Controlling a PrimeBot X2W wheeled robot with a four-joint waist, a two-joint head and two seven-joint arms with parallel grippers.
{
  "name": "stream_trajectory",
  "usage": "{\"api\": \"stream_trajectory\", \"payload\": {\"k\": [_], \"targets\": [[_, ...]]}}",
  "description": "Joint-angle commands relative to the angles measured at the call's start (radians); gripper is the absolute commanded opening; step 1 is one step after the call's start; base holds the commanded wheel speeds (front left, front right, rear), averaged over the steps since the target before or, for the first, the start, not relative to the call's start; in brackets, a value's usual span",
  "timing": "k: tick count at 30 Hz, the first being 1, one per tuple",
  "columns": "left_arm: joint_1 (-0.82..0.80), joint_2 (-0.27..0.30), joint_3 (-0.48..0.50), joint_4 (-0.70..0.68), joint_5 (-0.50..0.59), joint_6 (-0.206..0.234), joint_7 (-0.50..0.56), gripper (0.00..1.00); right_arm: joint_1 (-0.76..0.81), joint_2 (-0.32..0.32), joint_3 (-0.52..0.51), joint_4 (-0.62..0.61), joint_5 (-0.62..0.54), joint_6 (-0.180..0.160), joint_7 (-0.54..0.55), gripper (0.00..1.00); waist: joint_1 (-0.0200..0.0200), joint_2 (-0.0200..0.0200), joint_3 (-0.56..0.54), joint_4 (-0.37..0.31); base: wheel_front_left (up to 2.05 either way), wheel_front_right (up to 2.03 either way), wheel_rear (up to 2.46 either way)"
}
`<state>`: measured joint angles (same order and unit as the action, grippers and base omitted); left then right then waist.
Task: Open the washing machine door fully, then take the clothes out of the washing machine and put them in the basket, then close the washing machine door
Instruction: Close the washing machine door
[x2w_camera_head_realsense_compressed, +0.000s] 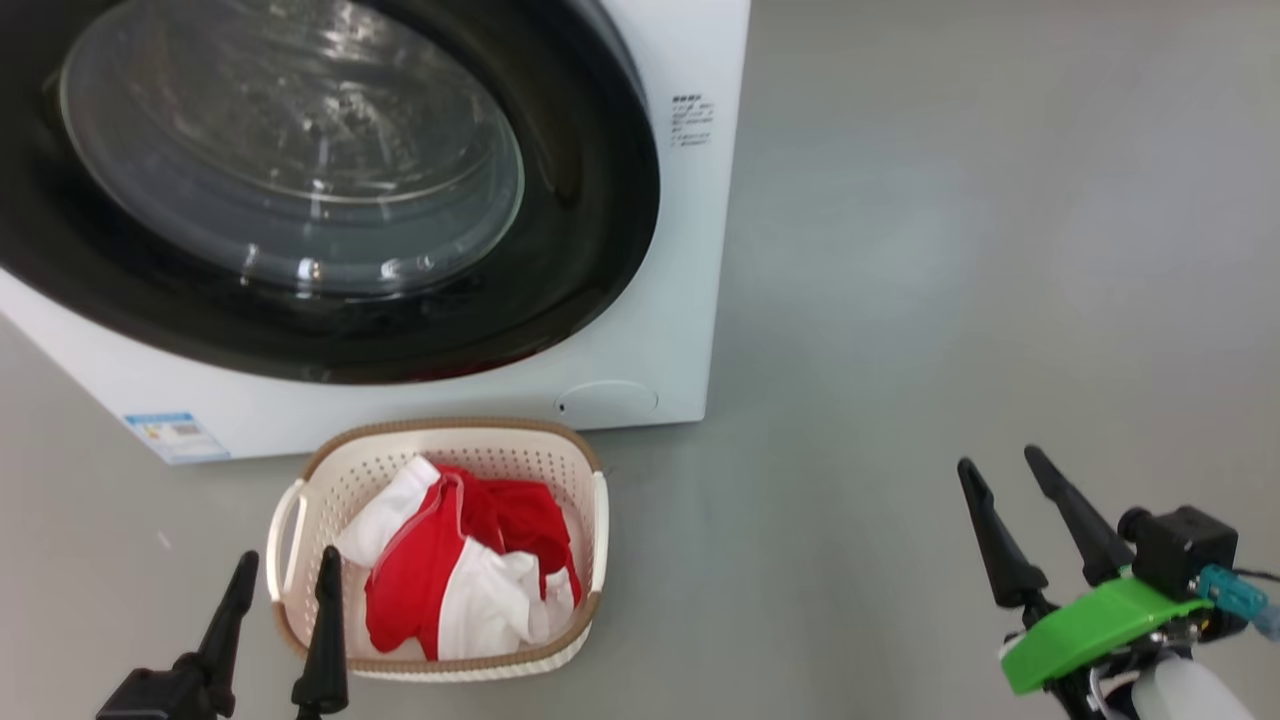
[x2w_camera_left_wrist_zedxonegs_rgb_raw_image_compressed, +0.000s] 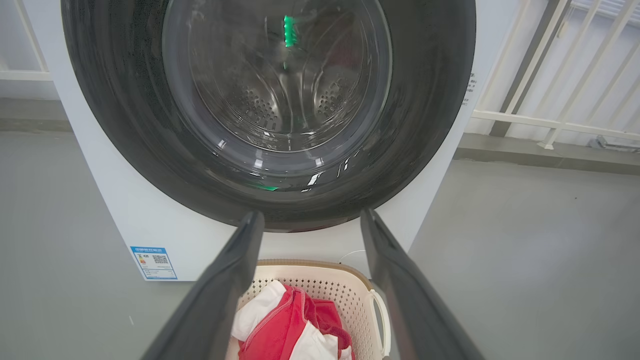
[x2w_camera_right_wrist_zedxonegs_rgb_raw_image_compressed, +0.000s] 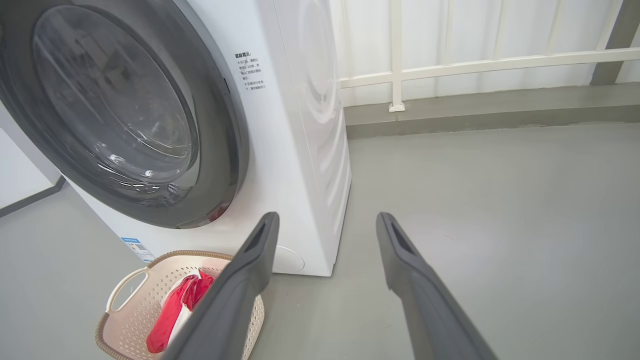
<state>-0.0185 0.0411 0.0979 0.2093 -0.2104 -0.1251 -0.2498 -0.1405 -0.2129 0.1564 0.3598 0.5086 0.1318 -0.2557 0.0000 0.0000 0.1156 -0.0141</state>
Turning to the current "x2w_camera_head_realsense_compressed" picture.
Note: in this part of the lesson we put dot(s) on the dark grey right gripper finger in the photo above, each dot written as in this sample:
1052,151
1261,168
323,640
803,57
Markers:
1000,545
1085,520

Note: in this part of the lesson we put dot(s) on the blue energy label sticker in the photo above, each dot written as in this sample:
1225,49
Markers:
178,438

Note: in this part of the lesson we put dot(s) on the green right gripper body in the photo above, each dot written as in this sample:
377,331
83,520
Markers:
1090,632

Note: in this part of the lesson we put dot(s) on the red and white clothes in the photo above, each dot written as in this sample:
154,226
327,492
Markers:
420,590

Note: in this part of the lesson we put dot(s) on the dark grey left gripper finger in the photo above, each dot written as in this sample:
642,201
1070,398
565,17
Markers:
228,630
322,640

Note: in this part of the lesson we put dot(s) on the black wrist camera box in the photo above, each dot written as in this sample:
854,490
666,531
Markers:
150,695
1185,550

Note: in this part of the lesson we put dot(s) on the washing machine glass door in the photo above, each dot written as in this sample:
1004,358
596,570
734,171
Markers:
590,250

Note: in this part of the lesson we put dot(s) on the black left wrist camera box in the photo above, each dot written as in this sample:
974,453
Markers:
150,695

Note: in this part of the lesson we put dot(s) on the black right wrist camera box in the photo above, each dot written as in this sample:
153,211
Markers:
1185,550

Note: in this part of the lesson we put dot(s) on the white washing machine body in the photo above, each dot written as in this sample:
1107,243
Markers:
690,300

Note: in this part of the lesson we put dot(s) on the cream perforated basket brown rim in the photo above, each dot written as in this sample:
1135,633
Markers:
500,450

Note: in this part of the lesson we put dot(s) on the round white filter cover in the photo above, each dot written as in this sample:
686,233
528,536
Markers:
607,402

